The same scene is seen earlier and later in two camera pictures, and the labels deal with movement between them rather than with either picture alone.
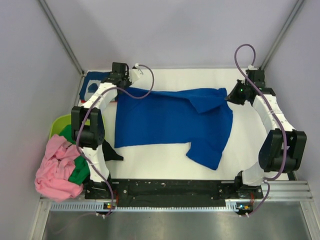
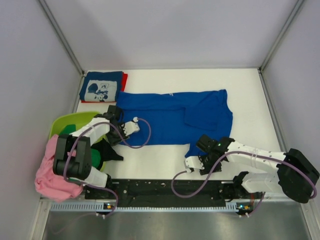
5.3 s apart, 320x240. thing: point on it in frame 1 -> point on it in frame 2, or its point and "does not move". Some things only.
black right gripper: (240, 84) -> (207, 169)
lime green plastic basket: (59, 123) does not move
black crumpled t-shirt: (109, 153) does not move
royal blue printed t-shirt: (201, 117) does not move
